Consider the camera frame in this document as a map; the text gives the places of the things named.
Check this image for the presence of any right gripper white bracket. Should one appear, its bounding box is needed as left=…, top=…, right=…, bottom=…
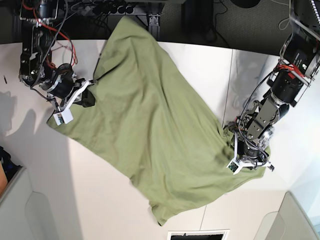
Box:
left=40, top=77, right=96, bottom=110

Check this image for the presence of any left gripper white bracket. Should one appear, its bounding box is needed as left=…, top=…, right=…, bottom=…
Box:
left=231, top=132, right=275, bottom=171

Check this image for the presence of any green t-shirt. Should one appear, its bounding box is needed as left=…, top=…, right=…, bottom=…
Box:
left=47, top=17, right=265, bottom=225

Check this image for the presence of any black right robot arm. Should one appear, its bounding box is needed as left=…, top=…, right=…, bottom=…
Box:
left=19, top=0, right=96, bottom=112

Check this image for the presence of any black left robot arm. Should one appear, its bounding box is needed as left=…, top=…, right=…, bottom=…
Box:
left=226, top=0, right=320, bottom=175

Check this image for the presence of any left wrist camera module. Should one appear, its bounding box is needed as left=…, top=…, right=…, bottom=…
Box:
left=226, top=161, right=242, bottom=175

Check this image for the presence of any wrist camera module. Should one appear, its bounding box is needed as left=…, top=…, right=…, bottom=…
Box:
left=226, top=161, right=242, bottom=175
left=53, top=109, right=74, bottom=126

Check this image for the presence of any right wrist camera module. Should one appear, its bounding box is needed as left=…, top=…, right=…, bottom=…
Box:
left=53, top=109, right=74, bottom=126

